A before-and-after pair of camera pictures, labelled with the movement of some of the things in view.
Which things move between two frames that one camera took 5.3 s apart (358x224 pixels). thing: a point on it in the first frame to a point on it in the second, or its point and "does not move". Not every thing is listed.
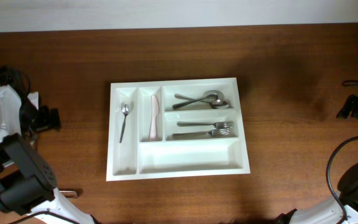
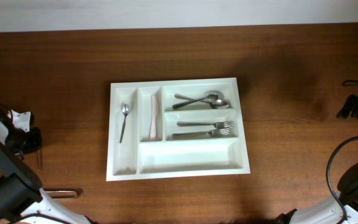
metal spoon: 211,96 does not move
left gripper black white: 45,122 to 33,142
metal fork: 215,132 does not move
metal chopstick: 68,191 does not move
